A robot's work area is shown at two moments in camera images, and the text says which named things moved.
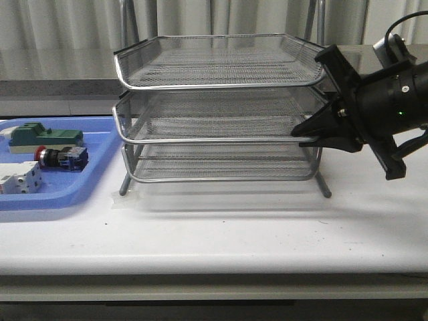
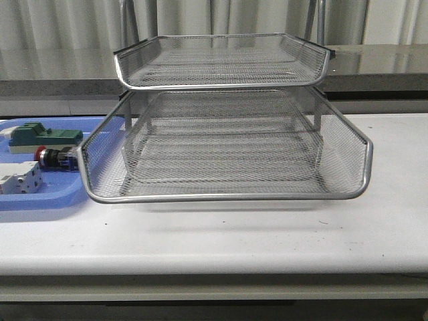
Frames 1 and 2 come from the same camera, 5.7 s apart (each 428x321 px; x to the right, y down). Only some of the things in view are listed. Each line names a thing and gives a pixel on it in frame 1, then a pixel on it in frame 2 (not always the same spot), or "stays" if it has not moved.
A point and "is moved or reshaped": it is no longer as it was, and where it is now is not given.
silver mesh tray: x=218 y=61 stays
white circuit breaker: x=24 y=177 stays
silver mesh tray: x=218 y=116 is moved or reshaped
